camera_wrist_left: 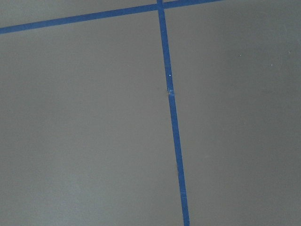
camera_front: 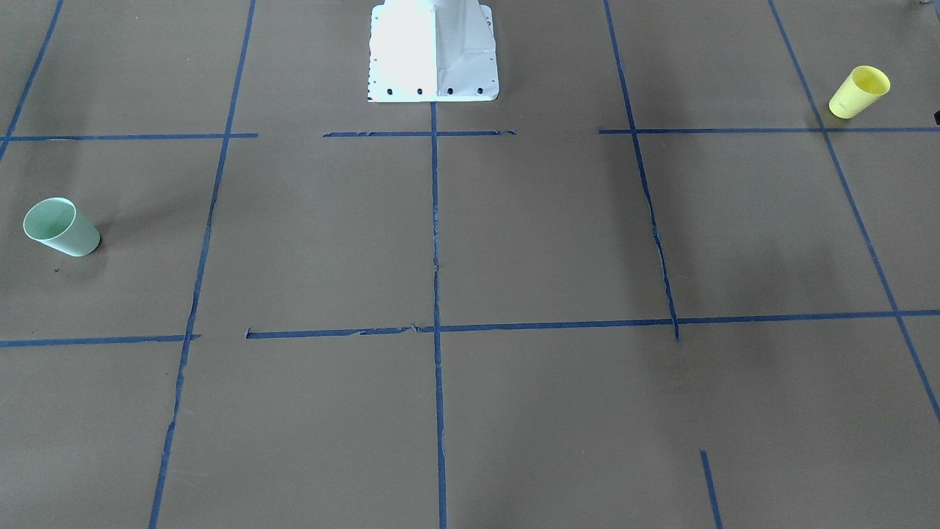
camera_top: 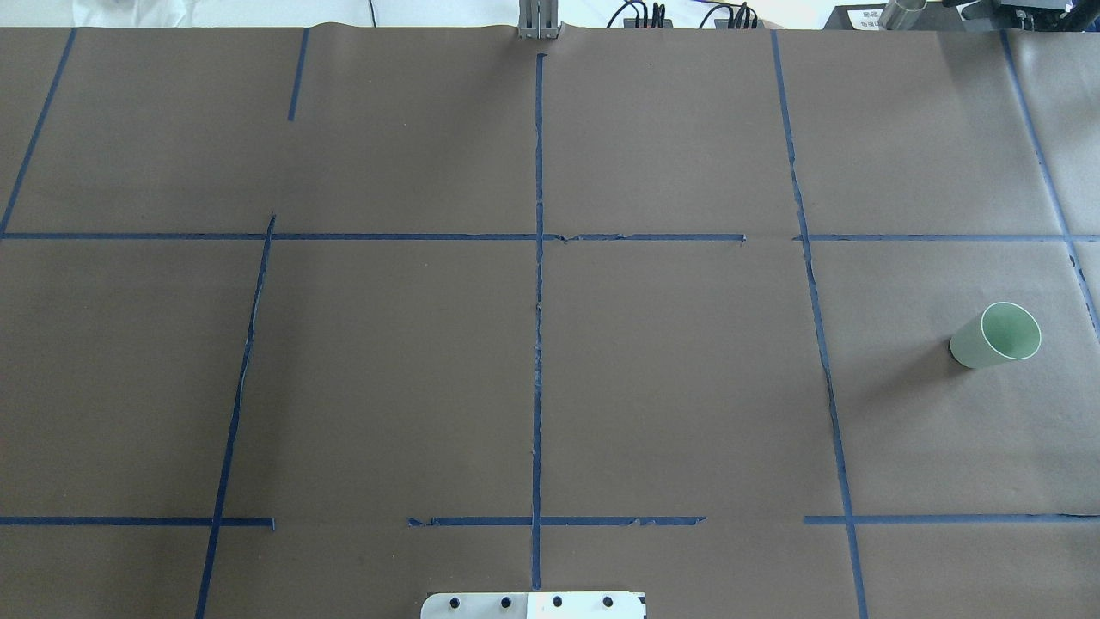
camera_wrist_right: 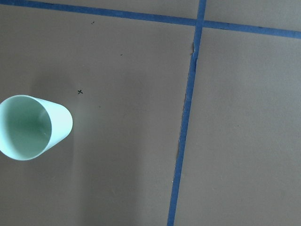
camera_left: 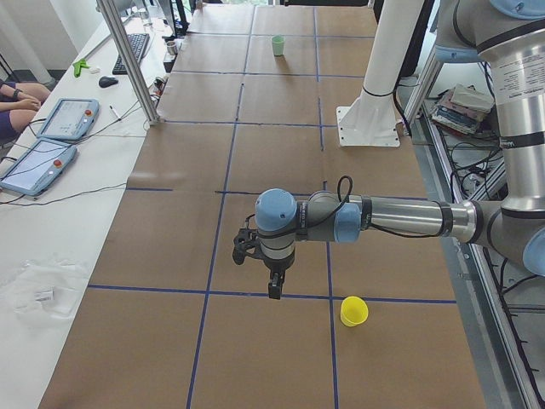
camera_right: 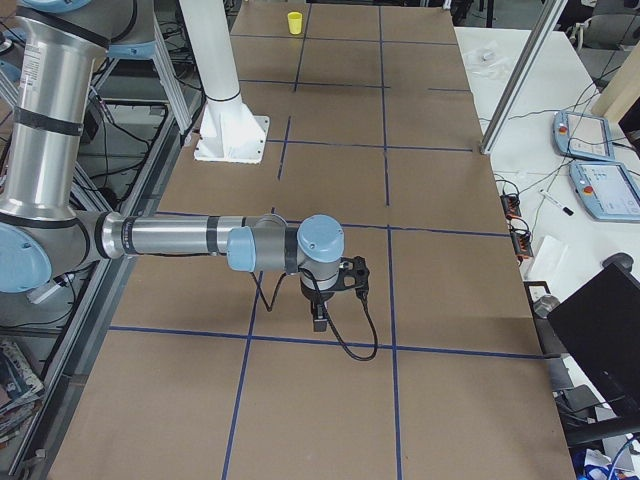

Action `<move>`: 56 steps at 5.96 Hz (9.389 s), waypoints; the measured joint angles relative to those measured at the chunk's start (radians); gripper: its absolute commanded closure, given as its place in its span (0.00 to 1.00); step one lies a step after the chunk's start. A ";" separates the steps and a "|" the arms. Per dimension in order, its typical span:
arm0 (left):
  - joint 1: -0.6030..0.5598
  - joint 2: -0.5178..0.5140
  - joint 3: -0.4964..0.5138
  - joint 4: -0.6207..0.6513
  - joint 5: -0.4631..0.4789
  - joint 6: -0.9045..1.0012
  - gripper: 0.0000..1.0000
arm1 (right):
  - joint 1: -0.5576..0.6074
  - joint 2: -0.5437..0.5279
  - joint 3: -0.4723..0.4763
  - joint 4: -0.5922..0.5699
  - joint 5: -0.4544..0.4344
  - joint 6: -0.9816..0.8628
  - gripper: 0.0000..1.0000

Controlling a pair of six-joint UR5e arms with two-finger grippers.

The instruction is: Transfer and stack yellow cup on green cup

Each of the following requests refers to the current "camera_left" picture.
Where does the clear plastic bag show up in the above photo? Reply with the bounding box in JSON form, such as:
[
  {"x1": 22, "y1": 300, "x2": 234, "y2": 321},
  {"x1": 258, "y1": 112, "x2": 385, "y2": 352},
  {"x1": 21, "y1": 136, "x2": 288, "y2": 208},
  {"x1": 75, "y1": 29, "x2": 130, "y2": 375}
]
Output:
[{"x1": 1, "y1": 257, "x2": 90, "y2": 328}]

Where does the seated person at desk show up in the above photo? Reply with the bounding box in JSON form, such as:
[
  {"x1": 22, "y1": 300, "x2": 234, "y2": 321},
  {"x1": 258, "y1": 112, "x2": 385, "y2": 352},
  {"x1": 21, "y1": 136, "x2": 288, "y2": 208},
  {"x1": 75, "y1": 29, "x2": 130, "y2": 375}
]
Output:
[{"x1": 1, "y1": 81, "x2": 50, "y2": 141}]

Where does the stack of books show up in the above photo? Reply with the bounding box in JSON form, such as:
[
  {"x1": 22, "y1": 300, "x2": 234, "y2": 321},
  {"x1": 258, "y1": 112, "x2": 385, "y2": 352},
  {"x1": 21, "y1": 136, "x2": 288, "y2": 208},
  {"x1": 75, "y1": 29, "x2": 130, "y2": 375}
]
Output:
[{"x1": 431, "y1": 84, "x2": 494, "y2": 135}]

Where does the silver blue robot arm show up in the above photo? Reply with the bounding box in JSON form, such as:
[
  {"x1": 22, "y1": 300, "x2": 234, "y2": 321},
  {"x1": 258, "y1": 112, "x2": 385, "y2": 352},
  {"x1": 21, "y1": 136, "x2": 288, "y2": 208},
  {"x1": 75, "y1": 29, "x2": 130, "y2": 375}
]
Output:
[{"x1": 233, "y1": 1, "x2": 544, "y2": 299}]

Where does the green plastic tool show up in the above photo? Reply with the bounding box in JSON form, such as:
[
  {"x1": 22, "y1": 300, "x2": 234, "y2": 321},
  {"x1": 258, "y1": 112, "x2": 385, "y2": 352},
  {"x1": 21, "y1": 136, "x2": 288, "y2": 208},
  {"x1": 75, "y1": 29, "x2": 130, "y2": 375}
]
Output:
[{"x1": 72, "y1": 59, "x2": 90, "y2": 78}]

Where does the light green plastic cup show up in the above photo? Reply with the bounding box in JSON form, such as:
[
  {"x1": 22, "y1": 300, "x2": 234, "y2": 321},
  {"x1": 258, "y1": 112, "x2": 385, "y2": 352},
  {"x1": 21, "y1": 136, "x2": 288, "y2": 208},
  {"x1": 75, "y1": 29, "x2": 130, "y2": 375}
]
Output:
[{"x1": 271, "y1": 35, "x2": 285, "y2": 57}]

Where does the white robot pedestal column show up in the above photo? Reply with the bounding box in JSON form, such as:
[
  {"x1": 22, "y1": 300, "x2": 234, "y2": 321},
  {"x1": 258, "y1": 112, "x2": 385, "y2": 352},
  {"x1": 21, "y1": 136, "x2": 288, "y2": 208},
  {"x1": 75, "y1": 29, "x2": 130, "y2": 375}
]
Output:
[{"x1": 336, "y1": 0, "x2": 429, "y2": 147}]

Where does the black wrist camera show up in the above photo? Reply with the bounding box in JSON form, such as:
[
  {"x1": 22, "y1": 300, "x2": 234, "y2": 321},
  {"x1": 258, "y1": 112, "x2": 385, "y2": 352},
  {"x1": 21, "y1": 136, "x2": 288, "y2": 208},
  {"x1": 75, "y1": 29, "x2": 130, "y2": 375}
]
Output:
[{"x1": 232, "y1": 228, "x2": 263, "y2": 265}]

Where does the yellow plastic cup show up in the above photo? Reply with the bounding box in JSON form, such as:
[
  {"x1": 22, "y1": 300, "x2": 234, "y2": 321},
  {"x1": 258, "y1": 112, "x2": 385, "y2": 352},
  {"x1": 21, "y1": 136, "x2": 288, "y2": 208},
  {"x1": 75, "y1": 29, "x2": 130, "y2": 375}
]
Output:
[{"x1": 340, "y1": 296, "x2": 369, "y2": 327}]

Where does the black computer mouse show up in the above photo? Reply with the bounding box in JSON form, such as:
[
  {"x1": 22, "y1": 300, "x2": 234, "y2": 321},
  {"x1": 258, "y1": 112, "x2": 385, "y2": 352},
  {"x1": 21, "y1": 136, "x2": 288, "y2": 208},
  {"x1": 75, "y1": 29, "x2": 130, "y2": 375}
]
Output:
[{"x1": 98, "y1": 76, "x2": 118, "y2": 89}]

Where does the lower blue teach pendant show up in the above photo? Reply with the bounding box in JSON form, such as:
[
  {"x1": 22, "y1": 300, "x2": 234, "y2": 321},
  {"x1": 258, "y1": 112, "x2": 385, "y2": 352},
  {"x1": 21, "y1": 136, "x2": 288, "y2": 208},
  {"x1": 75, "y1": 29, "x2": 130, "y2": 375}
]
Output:
[{"x1": 1, "y1": 138, "x2": 77, "y2": 196}]

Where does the black computer keyboard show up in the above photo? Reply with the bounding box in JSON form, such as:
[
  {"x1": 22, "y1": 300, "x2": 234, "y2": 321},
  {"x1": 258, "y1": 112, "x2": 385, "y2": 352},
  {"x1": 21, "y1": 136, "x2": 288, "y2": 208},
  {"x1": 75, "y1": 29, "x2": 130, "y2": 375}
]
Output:
[{"x1": 112, "y1": 33, "x2": 150, "y2": 76}]

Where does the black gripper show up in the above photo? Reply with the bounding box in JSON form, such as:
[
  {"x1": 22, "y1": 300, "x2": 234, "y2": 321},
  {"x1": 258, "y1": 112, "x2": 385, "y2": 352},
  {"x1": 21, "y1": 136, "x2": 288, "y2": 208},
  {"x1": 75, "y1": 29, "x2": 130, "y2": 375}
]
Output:
[{"x1": 264, "y1": 255, "x2": 294, "y2": 300}]

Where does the blue teach pendant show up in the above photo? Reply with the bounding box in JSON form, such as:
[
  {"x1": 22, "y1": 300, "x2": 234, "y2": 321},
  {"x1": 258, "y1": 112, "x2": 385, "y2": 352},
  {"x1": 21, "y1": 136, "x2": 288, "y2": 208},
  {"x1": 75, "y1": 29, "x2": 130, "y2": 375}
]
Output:
[
  {"x1": 37, "y1": 98, "x2": 100, "y2": 141},
  {"x1": 1, "y1": 138, "x2": 77, "y2": 196}
]

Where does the black white marker pen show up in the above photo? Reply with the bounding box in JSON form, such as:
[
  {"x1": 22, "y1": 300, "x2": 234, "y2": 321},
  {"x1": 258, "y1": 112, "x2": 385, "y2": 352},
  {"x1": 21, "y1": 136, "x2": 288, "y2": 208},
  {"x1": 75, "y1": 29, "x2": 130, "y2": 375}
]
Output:
[{"x1": 109, "y1": 105, "x2": 122, "y2": 121}]

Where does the aluminium frame post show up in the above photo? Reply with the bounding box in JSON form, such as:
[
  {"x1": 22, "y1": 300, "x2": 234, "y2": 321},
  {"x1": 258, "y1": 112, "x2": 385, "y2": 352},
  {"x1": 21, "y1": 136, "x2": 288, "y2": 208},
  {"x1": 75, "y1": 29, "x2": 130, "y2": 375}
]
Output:
[{"x1": 97, "y1": 1, "x2": 165, "y2": 125}]

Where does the small metal cup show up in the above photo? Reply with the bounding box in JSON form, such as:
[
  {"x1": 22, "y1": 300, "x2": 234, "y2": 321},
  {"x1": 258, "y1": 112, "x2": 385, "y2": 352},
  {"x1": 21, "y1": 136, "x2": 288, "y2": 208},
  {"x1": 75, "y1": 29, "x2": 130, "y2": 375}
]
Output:
[{"x1": 166, "y1": 41, "x2": 178, "y2": 56}]

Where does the upper blue teach pendant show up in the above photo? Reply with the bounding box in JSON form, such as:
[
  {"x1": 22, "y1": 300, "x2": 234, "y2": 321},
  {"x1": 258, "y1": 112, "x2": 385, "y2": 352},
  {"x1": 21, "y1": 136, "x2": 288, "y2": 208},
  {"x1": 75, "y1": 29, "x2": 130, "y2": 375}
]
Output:
[{"x1": 37, "y1": 98, "x2": 100, "y2": 141}]

